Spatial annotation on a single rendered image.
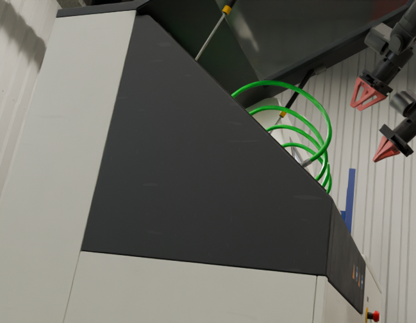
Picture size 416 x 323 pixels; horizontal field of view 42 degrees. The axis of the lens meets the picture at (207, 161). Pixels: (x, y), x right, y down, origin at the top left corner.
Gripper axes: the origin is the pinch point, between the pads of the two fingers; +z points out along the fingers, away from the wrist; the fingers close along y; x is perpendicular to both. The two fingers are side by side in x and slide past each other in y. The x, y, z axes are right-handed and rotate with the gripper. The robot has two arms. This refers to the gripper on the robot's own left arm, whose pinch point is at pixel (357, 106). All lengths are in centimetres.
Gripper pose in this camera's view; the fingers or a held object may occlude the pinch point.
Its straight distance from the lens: 155.2
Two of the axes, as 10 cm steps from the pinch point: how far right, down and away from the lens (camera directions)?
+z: -5.7, 7.6, 3.2
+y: -5.9, -1.0, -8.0
